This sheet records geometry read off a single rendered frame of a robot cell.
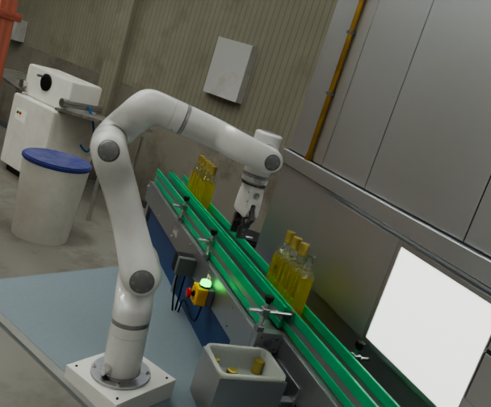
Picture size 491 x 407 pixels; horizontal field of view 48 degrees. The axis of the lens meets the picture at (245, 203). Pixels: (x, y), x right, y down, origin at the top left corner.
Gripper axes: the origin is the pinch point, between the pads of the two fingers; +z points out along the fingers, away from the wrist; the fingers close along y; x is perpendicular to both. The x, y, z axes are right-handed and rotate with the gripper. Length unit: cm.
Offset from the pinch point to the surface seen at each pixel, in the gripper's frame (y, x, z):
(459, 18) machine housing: -7, -45, -81
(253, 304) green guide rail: 5.8, -16.6, 26.9
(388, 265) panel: -21.1, -42.1, -4.1
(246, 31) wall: 414, -132, -91
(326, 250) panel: 12.2, -42.0, 5.1
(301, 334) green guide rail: -13.5, -26.2, 26.4
